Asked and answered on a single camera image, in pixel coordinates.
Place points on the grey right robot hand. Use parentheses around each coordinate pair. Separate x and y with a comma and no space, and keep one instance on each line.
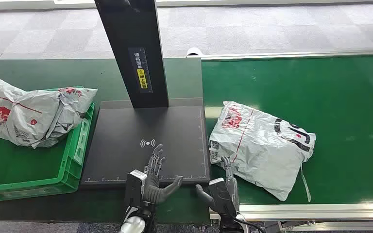
(233,189)

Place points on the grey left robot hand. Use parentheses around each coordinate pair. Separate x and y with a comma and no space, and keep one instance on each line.
(152,189)

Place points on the grey mailer bag black print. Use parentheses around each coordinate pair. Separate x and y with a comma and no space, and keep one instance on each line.
(263,151)

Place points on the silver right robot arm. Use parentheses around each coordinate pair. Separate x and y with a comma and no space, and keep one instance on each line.
(230,225)

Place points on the black inbound scanner machine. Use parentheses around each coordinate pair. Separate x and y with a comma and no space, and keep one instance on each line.
(131,144)

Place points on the green conveyor belt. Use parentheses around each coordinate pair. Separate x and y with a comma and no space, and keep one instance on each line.
(334,103)

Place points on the yellow warning sticker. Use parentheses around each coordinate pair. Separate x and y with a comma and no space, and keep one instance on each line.
(142,78)

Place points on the green plastic crate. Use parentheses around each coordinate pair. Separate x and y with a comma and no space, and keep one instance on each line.
(19,170)

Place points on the grey mailer bag red print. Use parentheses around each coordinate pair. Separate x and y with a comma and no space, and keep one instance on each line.
(16,115)

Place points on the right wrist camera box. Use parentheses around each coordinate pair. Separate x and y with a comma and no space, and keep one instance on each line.
(222,196)

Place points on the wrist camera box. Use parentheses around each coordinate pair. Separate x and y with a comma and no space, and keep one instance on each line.
(222,196)
(134,188)

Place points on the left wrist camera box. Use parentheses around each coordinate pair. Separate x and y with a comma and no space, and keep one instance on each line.
(134,188)

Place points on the wide aluminium conveyor rail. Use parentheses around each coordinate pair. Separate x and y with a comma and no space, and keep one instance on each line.
(318,211)

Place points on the thin aluminium conveyor rail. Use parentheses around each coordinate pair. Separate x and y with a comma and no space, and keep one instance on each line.
(296,54)

